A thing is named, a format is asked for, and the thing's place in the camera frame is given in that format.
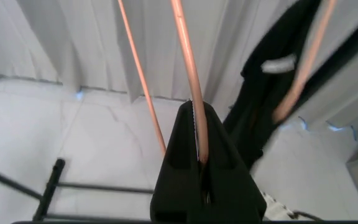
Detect black t-shirt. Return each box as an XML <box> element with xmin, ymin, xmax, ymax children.
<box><xmin>222</xmin><ymin>0</ymin><xmax>323</xmax><ymax>170</ymax></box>

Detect black clothes rack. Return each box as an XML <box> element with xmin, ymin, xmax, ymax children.
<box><xmin>0</xmin><ymin>7</ymin><xmax>358</xmax><ymax>222</ymax></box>

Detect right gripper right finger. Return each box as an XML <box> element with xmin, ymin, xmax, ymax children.
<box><xmin>202</xmin><ymin>101</ymin><xmax>267</xmax><ymax>222</ymax></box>

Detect white curtain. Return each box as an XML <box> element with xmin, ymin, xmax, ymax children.
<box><xmin>0</xmin><ymin>0</ymin><xmax>358</xmax><ymax>141</ymax></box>

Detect white laundry basket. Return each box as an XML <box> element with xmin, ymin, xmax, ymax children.
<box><xmin>259</xmin><ymin>191</ymin><xmax>323</xmax><ymax>222</ymax></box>

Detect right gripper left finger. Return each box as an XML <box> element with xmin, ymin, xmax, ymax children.
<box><xmin>150</xmin><ymin>100</ymin><xmax>203</xmax><ymax>222</ymax></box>

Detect pink clothes hanger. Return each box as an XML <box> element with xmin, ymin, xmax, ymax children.
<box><xmin>116</xmin><ymin>0</ymin><xmax>210</xmax><ymax>166</ymax></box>
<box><xmin>272</xmin><ymin>0</ymin><xmax>338</xmax><ymax>124</ymax></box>

